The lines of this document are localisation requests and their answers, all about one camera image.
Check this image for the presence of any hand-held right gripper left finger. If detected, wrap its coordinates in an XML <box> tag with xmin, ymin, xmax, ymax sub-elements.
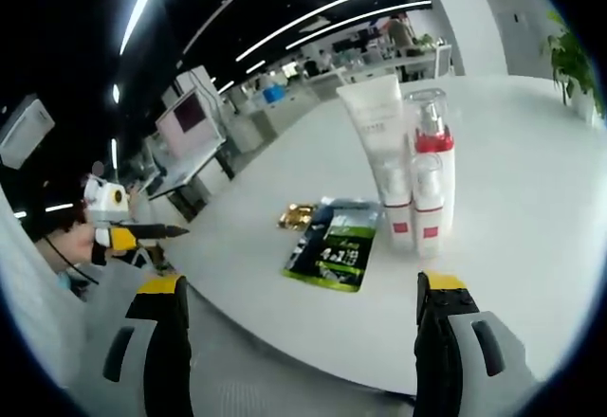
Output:
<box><xmin>96</xmin><ymin>274</ymin><xmax>193</xmax><ymax>417</ymax></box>

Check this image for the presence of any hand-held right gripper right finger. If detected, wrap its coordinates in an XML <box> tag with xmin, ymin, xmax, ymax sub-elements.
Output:
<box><xmin>414</xmin><ymin>269</ymin><xmax>540</xmax><ymax>417</ymax></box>

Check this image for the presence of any small red label skincare bottle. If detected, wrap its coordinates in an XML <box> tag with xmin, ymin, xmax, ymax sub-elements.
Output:
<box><xmin>411</xmin><ymin>154</ymin><xmax>451</xmax><ymax>261</ymax></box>

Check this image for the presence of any small white red box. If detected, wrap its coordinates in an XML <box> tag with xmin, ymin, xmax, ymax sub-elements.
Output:
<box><xmin>378</xmin><ymin>158</ymin><xmax>414</xmax><ymax>251</ymax></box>

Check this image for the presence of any green black skincare sachet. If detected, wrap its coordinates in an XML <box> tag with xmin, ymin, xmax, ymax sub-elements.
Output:
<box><xmin>283</xmin><ymin>195</ymin><xmax>383</xmax><ymax>294</ymax></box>

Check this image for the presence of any red collar skincare pump bottle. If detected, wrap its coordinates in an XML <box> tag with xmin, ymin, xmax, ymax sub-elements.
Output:
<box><xmin>404</xmin><ymin>88</ymin><xmax>457</xmax><ymax>209</ymax></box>

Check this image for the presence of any tall white skincare tube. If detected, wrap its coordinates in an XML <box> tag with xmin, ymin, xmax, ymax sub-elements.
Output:
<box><xmin>335</xmin><ymin>74</ymin><xmax>414</xmax><ymax>208</ymax></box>

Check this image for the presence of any blue storage box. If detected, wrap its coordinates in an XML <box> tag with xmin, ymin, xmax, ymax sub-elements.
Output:
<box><xmin>262</xmin><ymin>83</ymin><xmax>289</xmax><ymax>104</ymax></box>

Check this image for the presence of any white side desk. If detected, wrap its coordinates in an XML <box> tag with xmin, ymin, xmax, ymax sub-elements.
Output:
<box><xmin>144</xmin><ymin>149</ymin><xmax>236</xmax><ymax>223</ymax></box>

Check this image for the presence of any white ceiling unit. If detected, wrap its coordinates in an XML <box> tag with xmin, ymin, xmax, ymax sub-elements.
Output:
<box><xmin>0</xmin><ymin>94</ymin><xmax>57</xmax><ymax>171</ymax></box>

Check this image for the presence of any white framed computer monitor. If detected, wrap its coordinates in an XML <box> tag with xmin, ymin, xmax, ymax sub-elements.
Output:
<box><xmin>155</xmin><ymin>86</ymin><xmax>228</xmax><ymax>165</ymax></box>

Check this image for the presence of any gold foil sachet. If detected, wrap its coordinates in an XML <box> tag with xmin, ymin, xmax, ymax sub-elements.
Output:
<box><xmin>276</xmin><ymin>202</ymin><xmax>318</xmax><ymax>231</ymax></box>

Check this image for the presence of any wide ceiling light strip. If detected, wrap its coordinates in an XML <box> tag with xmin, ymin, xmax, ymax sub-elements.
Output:
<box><xmin>118</xmin><ymin>0</ymin><xmax>173</xmax><ymax>57</ymax></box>

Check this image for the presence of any long ceiling light strip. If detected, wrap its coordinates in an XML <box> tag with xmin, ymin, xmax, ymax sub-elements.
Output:
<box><xmin>235</xmin><ymin>0</ymin><xmax>422</xmax><ymax>63</ymax></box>
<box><xmin>285</xmin><ymin>0</ymin><xmax>433</xmax><ymax>52</ymax></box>

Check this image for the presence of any potted green plant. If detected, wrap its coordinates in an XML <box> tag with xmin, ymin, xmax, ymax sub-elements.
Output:
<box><xmin>543</xmin><ymin>9</ymin><xmax>601</xmax><ymax>127</ymax></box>

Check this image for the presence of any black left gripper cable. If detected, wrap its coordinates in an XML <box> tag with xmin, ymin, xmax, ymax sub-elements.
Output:
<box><xmin>45</xmin><ymin>235</ymin><xmax>101</xmax><ymax>288</ymax></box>

